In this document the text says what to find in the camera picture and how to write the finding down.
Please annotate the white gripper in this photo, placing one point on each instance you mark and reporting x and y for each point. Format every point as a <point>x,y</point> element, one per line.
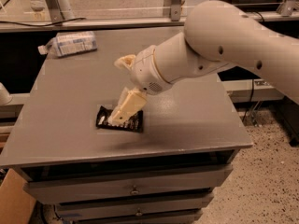
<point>144,70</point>

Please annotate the black rxbar chocolate wrapper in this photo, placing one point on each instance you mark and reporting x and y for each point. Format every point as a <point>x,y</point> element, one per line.
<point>133,124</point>

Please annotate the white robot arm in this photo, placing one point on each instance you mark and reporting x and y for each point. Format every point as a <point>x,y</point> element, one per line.
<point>217,36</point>

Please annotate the blue plastic water bottle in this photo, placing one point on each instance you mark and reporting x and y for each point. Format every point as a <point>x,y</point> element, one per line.
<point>65,45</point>

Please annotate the grey drawer cabinet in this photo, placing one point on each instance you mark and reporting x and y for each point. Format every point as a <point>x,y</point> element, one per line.
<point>55,138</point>

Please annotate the top grey drawer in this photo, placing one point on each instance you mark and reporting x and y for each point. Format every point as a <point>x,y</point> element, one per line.
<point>126,185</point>

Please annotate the grey drawer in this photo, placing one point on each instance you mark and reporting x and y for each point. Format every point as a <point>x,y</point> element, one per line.
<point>126,185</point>
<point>137,206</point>

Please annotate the middle grey drawer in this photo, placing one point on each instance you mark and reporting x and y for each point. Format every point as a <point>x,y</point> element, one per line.
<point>137,206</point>

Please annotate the brown cardboard box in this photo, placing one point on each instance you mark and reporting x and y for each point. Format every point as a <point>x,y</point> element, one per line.
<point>16,206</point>

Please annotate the grey metal rail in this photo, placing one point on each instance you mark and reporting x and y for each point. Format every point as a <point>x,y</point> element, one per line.
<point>85,24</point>

